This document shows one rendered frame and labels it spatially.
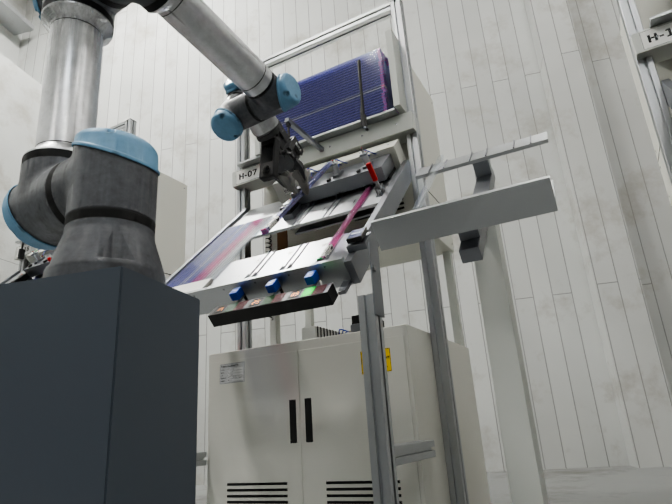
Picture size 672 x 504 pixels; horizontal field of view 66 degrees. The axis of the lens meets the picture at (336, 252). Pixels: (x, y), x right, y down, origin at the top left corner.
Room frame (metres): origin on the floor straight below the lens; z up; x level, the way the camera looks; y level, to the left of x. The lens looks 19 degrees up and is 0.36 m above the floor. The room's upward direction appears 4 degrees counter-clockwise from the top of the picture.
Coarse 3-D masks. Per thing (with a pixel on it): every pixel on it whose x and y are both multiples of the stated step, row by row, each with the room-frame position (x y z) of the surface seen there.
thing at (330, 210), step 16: (352, 192) 1.56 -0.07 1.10; (256, 208) 1.88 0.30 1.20; (272, 208) 1.79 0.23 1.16; (304, 208) 1.63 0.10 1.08; (320, 208) 1.56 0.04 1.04; (336, 208) 1.50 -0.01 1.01; (368, 208) 1.51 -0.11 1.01; (240, 224) 1.78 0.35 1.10; (288, 224) 1.56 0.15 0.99; (304, 224) 1.51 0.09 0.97; (320, 224) 1.57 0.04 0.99; (336, 224) 1.53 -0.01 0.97
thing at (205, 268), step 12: (228, 228) 1.75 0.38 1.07; (240, 228) 1.69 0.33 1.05; (252, 228) 1.64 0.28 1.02; (216, 240) 1.69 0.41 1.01; (228, 240) 1.63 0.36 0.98; (240, 240) 1.58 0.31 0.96; (204, 252) 1.63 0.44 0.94; (216, 252) 1.57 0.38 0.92; (228, 252) 1.53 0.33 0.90; (240, 252) 1.51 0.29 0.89; (192, 264) 1.57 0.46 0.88; (204, 264) 1.52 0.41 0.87; (216, 264) 1.48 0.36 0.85; (228, 264) 1.46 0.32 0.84; (180, 276) 1.52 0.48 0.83; (192, 276) 1.47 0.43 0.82; (204, 276) 1.43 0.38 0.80; (216, 276) 1.42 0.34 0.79; (180, 288) 1.43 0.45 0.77; (192, 288) 1.39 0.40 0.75
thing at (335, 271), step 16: (272, 272) 1.22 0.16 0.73; (288, 272) 1.20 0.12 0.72; (304, 272) 1.19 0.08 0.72; (320, 272) 1.17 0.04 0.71; (336, 272) 1.16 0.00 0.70; (208, 288) 1.31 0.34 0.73; (224, 288) 1.29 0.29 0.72; (256, 288) 1.26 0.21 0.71; (288, 288) 1.23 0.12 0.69; (304, 288) 1.22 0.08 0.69; (208, 304) 1.35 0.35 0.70; (224, 304) 1.33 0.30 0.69
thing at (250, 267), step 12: (324, 240) 1.32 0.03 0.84; (276, 252) 1.39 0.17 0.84; (288, 252) 1.35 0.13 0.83; (300, 252) 1.31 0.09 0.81; (312, 252) 1.29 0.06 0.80; (336, 252) 1.22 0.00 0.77; (240, 264) 1.43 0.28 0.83; (252, 264) 1.39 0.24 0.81; (264, 264) 1.35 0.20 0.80; (276, 264) 1.32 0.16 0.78; (288, 264) 1.29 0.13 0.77; (300, 264) 1.25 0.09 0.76; (228, 276) 1.39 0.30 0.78; (240, 276) 1.35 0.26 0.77; (252, 276) 1.30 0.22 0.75
